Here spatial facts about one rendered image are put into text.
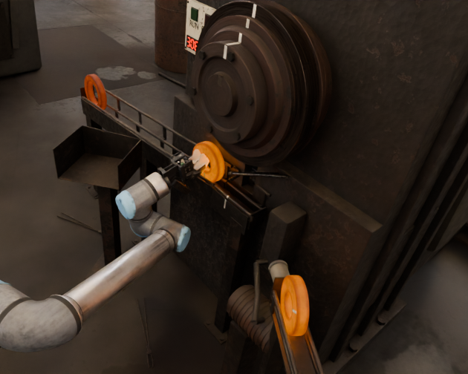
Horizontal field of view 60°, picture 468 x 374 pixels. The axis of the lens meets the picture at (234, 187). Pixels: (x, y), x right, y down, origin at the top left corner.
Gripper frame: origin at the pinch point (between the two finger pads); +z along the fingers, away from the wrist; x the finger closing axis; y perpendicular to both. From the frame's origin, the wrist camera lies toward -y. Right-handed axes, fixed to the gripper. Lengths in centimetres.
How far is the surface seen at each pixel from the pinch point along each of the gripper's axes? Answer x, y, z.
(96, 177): 30.5, -7.1, -33.8
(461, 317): -90, -101, 73
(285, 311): -60, -4, -22
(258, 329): -53, -20, -26
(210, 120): -14.0, 27.7, -5.2
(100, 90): 84, -6, -3
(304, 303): -66, 5, -20
